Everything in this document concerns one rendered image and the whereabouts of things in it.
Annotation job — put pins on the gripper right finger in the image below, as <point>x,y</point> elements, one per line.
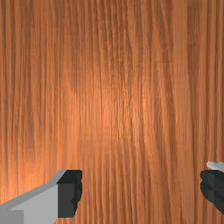
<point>214,186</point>

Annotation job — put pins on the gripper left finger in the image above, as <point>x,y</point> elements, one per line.
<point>43,204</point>

